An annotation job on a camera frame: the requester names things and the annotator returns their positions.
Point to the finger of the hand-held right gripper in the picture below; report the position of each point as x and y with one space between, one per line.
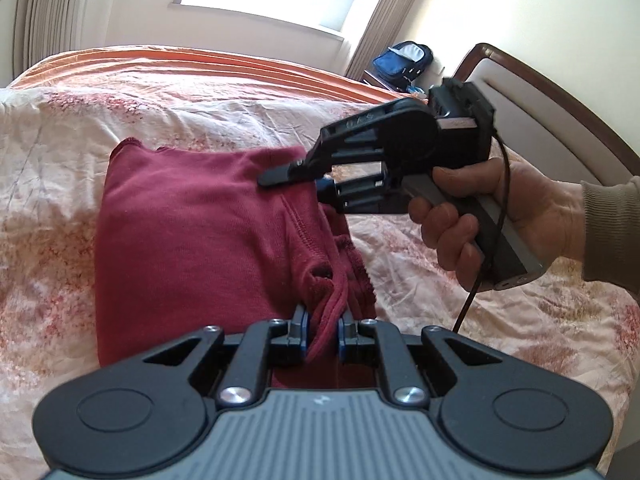
280 176
327 189

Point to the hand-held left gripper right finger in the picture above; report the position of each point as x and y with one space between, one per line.
343 336

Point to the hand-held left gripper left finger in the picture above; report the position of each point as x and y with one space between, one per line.
306 336

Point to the maroon knit garment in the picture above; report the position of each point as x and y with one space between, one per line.
200 240

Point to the person's right forearm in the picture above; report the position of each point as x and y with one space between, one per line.
612 240

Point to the person's right hand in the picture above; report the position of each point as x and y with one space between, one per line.
530 210

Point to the blue backpack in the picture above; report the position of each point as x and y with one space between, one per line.
400 62

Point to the beige pleated curtain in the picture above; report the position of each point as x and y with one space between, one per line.
55 15
380 15

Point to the bed with orange floral cover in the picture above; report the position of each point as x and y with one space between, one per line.
75 110

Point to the padded headboard with wooden frame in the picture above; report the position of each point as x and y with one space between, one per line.
550 105

